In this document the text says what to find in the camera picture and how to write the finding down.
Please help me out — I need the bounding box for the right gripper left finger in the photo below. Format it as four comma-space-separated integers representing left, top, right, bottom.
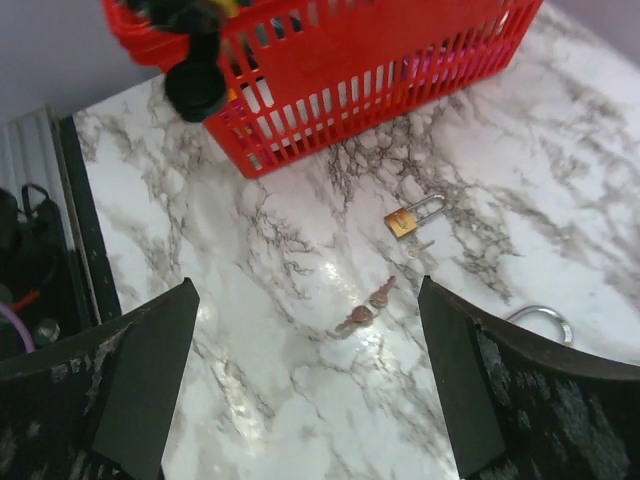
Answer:
1, 278, 200, 479

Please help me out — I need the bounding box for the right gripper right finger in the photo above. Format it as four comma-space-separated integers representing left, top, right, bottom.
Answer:
418, 277, 639, 479

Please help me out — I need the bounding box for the large brass padlock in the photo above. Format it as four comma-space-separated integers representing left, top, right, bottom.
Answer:
505, 305, 574, 346

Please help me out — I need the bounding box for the small brass padlock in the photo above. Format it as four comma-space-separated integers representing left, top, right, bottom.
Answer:
384, 194, 447, 239

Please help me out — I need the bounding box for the yellow black padlock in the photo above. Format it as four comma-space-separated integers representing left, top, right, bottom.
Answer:
124, 0, 240, 123

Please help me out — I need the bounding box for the yellow padlock key pair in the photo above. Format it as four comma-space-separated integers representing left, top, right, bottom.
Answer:
333, 276, 396, 338

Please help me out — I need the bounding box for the small padlock key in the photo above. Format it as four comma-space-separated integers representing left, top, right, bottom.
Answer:
405, 240, 435, 259

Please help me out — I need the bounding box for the red plastic basket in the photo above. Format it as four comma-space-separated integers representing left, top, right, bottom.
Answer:
103, 1, 540, 178

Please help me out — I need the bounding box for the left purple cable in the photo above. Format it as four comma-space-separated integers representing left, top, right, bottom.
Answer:
0, 299, 36, 354

